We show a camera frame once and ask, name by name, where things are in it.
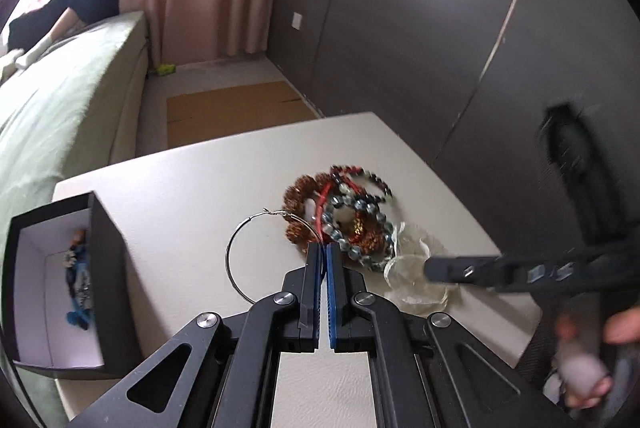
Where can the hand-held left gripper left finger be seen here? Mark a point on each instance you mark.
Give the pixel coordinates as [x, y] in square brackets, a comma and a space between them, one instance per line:
[315, 293]

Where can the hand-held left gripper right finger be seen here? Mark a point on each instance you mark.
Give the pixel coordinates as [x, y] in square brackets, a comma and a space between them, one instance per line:
[334, 298]

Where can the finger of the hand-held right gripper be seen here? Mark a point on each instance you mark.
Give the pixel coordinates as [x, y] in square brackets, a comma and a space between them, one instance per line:
[480, 270]

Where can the clear plastic bag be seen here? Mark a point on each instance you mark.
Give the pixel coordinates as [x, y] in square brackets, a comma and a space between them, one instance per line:
[410, 270]

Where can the black box with white inside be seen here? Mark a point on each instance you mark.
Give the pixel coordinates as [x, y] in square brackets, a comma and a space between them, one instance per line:
[55, 298]

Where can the blue tassel jewelry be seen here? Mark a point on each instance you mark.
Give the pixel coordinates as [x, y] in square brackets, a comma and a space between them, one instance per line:
[80, 278]

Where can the person's right hand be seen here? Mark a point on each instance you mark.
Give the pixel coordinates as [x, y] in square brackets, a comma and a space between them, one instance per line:
[580, 368]

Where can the silver hoop earring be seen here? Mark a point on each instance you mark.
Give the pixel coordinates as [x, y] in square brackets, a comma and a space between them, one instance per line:
[229, 253]

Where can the flat cardboard sheet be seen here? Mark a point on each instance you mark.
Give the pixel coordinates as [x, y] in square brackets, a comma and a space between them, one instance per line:
[235, 115]

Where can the small green object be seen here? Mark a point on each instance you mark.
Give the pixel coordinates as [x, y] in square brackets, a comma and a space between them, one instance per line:
[166, 68]

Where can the green sofa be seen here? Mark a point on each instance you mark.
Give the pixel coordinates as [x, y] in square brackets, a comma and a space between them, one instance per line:
[55, 117]

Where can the white wall socket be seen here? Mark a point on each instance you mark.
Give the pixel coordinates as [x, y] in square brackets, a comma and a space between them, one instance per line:
[297, 20]

